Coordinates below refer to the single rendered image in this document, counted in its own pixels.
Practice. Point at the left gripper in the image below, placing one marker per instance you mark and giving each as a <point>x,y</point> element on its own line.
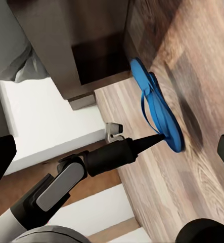
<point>119,153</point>

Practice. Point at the sliding door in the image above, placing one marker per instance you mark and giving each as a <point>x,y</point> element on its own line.
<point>114,231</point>
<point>15,185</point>

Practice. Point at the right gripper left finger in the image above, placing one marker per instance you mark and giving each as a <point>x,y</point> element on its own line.
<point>8,151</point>

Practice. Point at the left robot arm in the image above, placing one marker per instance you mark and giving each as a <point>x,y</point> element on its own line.
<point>41,202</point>

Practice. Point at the bench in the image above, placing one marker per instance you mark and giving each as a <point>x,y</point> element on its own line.
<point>83,100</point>

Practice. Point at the sandal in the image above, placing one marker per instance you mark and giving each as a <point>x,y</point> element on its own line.
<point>154,79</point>
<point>161,114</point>

